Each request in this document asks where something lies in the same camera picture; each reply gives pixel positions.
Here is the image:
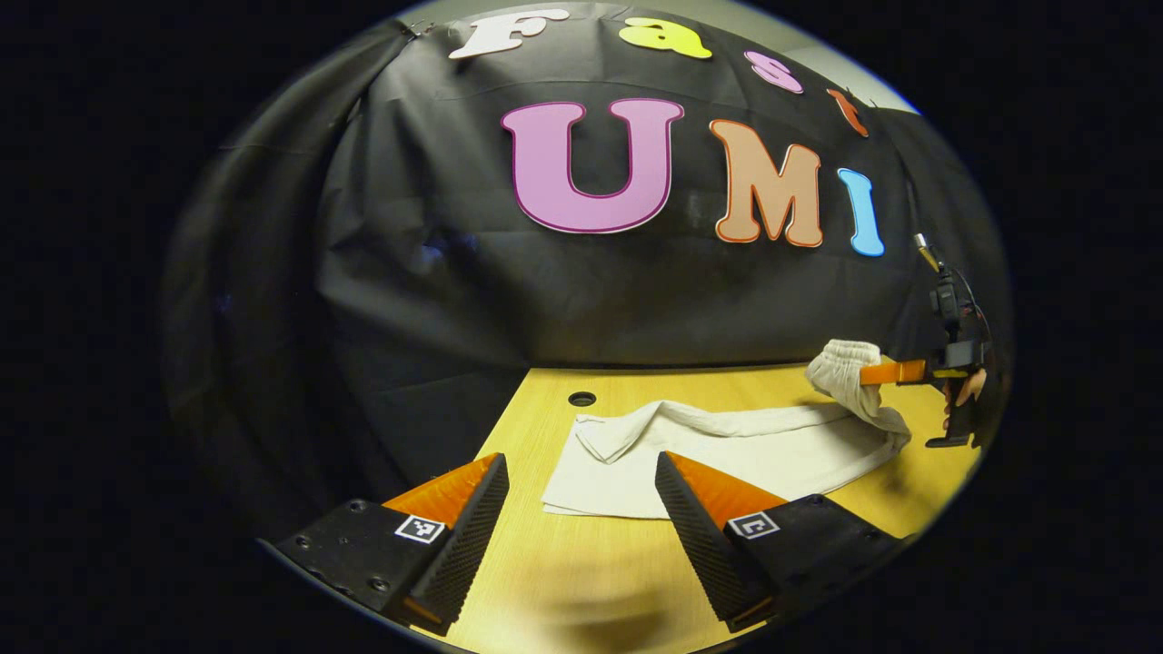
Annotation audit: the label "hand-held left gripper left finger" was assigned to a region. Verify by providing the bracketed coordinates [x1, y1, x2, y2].
[259, 451, 511, 638]

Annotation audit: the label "white jeans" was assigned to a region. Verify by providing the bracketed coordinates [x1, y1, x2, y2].
[542, 338, 913, 521]

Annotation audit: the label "black backdrop cloth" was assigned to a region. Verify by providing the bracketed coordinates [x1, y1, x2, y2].
[162, 0, 1015, 539]

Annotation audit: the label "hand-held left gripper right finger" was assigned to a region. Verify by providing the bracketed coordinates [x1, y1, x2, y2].
[654, 450, 910, 635]

